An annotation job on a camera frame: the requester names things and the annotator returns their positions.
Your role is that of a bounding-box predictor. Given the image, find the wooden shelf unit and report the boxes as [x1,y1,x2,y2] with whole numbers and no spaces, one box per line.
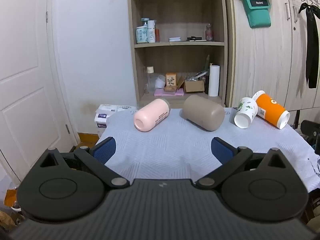
[127,0,229,109]

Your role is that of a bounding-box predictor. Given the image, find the white paper towel roll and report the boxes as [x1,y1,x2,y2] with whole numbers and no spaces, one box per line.
[208,65,220,97]

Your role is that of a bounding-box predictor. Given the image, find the orange paper cup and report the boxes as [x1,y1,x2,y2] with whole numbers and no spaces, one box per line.
[252,90,291,130]

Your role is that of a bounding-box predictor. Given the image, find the clear pink bottle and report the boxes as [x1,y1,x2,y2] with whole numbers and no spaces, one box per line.
[205,24,214,42]

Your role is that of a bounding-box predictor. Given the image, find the black ribbon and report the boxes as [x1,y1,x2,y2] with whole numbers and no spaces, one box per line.
[298,2,320,89]

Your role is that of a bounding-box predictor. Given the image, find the teal pump bottle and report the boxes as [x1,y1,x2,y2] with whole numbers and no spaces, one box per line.
[136,18,150,44]

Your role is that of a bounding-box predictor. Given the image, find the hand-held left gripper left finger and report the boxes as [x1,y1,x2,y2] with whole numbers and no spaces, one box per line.
[39,137,130,188]

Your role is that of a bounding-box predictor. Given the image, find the pale blue patterned tablecloth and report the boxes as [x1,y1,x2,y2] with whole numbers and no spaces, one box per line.
[96,106,320,193]

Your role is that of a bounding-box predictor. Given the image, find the taupe cup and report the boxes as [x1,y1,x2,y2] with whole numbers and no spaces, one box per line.
[182,94,225,132]

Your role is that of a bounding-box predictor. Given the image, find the white tissue pack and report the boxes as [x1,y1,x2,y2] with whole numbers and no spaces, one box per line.
[97,104,137,117]
[94,113,112,130]

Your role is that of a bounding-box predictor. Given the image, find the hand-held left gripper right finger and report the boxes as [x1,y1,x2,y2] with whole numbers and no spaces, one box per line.
[194,137,288,189]

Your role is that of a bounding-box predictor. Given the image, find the open cardboard box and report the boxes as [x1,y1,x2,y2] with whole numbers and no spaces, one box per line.
[177,76,205,93]

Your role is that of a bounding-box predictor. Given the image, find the black device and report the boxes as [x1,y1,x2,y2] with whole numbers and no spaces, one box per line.
[299,120,320,153]

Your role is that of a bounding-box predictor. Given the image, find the pink cup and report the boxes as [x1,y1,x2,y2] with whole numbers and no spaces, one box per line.
[133,98,171,132]

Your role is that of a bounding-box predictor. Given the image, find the wooden wardrobe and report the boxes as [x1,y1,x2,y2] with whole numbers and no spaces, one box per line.
[224,0,320,112]

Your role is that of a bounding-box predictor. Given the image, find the orange bag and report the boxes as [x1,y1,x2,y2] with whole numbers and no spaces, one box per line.
[4,187,22,211]

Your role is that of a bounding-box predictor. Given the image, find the white paper cup green print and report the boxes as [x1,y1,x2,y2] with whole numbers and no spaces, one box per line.
[234,97,258,129]

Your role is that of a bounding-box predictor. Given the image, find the white tube bottle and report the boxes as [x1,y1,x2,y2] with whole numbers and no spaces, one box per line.
[147,20,156,43]

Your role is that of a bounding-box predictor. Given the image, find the clear bottle beige cap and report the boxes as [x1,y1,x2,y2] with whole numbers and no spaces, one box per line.
[144,66,156,95]

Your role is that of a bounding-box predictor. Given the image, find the white door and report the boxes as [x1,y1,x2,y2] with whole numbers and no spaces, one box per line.
[0,0,78,180]

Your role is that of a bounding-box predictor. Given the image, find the teal box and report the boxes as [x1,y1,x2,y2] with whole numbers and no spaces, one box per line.
[242,0,272,28]

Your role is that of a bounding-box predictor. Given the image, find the wooden box floral print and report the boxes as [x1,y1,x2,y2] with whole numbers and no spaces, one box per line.
[164,73,178,92]

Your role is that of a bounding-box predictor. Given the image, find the pink foam pad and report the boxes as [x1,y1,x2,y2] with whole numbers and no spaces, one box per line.
[154,88,184,97]

